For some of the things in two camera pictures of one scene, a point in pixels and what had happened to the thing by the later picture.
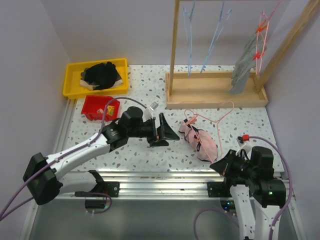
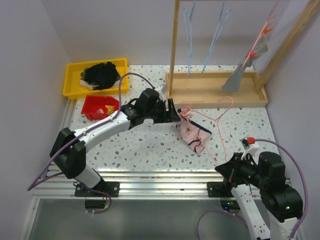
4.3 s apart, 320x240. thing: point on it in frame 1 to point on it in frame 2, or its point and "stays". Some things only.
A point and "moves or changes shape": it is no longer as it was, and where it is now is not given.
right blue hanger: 222,21 stays
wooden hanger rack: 210,89 stays
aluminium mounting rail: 148,184 stays
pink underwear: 204,145 moves or changes shape
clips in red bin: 110,109 stays
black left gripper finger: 160,143 to 172,116
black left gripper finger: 165,131 to 171,105
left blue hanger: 189,48 stays
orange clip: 261,27 to 266,30
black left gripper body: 148,130 to 158,113
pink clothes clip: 193,120 to 185,111
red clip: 258,55 to 251,54
